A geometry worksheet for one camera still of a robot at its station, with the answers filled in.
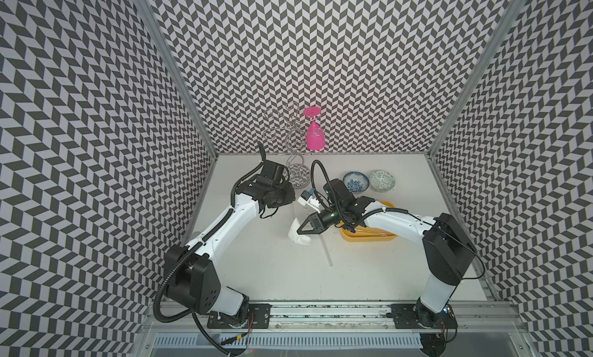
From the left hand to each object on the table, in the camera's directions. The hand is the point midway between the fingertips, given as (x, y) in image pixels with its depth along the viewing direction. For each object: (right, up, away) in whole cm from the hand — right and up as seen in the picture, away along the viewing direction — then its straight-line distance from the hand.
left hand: (292, 197), depth 83 cm
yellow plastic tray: (+28, -14, +3) cm, 31 cm away
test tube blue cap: (+13, -23, +3) cm, 27 cm away
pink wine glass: (+9, +25, +11) cm, 28 cm away
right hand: (+4, -12, -7) cm, 14 cm away
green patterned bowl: (+40, +5, +23) cm, 46 cm away
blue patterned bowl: (+28, +5, +23) cm, 36 cm away
